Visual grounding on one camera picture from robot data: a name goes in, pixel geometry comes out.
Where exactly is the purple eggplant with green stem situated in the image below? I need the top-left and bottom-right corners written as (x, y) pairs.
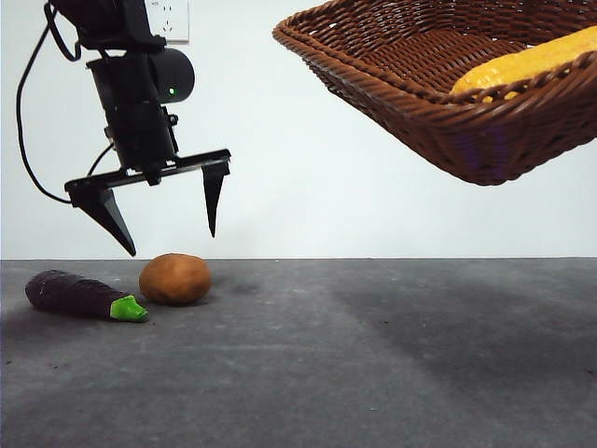
top-left (25, 269), bottom-right (150, 324)

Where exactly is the brown potato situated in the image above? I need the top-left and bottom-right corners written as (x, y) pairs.
top-left (138, 253), bottom-right (213, 307)

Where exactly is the brown wicker basket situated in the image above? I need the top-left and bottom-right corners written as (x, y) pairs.
top-left (272, 0), bottom-right (597, 187)

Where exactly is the yellow corn cob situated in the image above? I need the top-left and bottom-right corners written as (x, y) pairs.
top-left (450, 25), bottom-right (597, 105)

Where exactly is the black cable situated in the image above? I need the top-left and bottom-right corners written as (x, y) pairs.
top-left (16, 2), bottom-right (76, 204)

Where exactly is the white wall socket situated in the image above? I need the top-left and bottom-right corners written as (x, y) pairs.
top-left (149, 0), bottom-right (191, 46)

